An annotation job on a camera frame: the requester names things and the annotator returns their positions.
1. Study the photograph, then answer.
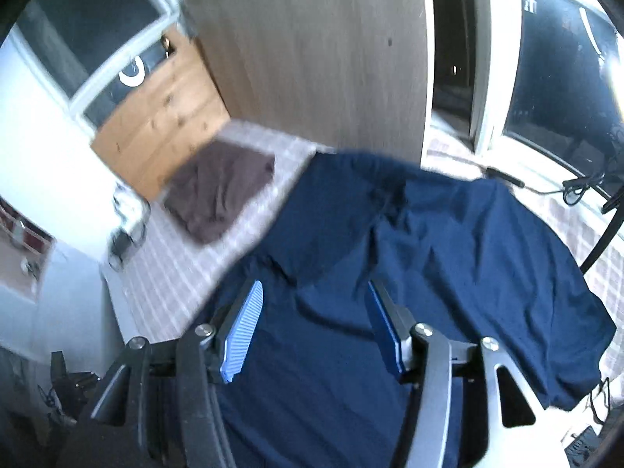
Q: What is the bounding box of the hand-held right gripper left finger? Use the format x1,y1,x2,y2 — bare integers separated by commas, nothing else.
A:
58,280,265,468

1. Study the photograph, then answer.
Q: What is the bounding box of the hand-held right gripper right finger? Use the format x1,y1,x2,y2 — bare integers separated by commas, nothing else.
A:
368,280,557,468

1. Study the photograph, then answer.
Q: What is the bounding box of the navy blue t-shirt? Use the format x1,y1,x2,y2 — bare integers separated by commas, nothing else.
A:
161,151,616,468

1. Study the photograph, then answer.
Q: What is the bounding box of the plaid woven mat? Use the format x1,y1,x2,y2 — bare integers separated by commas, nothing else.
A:
102,122,624,401

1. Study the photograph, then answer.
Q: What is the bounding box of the brown folded garment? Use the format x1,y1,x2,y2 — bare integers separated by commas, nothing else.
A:
163,140,276,245

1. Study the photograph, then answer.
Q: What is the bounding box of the grey power adapter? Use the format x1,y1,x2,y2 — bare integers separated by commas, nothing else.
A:
108,231,142,270
113,183,147,227

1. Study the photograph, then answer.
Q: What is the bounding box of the black tripod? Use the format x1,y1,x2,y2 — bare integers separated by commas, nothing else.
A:
580,195,624,275

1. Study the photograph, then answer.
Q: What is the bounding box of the pine plank board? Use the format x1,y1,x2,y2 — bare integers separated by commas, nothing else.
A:
92,29,230,200

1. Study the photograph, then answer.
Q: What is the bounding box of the light wooden board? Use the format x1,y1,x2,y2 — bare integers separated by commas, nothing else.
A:
185,0,434,164

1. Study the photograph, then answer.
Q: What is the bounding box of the black power cable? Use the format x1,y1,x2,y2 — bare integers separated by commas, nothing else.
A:
485,166,610,206

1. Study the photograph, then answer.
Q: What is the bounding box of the white window frame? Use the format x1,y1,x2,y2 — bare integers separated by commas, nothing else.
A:
10,0,624,176

